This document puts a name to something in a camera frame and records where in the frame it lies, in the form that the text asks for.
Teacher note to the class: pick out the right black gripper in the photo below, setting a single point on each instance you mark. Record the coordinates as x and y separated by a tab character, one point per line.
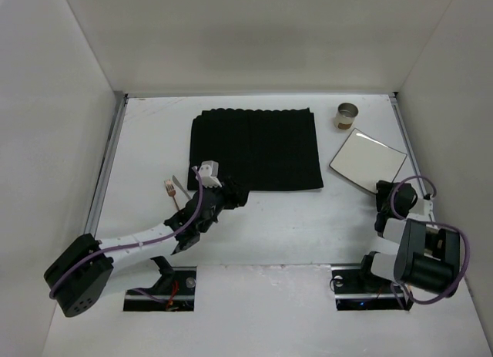
385	193

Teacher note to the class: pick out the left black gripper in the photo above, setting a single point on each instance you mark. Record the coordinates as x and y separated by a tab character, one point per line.
229	193

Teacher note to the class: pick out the black cloth placemat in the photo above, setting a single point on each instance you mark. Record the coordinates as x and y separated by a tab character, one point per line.
261	150

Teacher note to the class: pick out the white square plate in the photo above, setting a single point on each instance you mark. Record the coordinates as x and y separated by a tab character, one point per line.
364	161

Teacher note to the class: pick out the metal cup with cork band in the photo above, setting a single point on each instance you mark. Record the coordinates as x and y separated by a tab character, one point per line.
345	116

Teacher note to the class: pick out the copper fork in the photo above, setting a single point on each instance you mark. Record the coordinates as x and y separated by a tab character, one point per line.
170	189

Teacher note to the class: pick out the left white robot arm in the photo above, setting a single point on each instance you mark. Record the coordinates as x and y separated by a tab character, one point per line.
89	268

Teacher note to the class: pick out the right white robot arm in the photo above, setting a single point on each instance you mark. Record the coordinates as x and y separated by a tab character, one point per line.
431	258

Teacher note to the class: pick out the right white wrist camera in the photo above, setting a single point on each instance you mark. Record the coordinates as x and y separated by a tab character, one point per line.
422	210

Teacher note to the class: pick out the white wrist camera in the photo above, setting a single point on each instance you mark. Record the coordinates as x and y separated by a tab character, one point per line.
208	174
422	210

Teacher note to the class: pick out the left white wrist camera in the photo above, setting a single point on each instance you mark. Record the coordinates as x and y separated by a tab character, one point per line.
208	174

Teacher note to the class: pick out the right aluminium rail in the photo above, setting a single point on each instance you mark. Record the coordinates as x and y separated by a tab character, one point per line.
423	185

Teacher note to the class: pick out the aluminium rail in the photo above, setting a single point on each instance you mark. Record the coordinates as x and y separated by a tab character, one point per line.
423	185
99	194

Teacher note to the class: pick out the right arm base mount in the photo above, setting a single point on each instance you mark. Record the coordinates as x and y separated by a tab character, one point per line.
355	291

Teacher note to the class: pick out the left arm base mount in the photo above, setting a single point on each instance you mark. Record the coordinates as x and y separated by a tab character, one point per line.
173	291

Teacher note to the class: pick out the left aluminium rail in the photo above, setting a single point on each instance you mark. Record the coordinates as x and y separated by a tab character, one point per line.
99	194

